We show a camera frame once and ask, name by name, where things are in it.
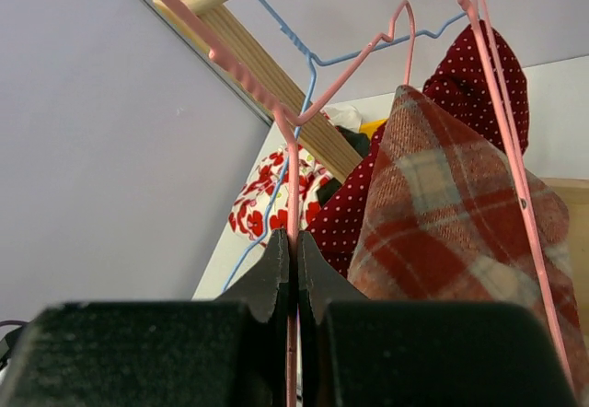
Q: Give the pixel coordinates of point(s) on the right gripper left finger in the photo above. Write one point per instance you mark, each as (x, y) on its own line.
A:
(228, 351)

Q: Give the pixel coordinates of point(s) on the blue wire hanger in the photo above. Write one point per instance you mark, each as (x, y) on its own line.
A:
(401, 28)

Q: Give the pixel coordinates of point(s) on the yellow plastic tray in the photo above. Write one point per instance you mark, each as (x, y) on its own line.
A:
(369, 128)

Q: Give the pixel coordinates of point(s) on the dark grey dotted skirt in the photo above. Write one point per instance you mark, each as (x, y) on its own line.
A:
(361, 144)

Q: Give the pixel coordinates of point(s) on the wooden clothes rack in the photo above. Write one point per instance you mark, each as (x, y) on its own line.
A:
(561, 86)

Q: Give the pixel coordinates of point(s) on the pink wire hanger plaid skirt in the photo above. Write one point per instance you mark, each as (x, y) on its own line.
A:
(221, 55)

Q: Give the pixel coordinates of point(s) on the white pleated skirt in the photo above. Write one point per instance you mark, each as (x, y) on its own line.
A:
(347, 117)

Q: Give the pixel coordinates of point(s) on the dark red polka dot skirt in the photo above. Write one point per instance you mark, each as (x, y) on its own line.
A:
(458, 86)

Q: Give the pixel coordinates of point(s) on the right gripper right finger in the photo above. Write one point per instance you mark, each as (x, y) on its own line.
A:
(362, 352)

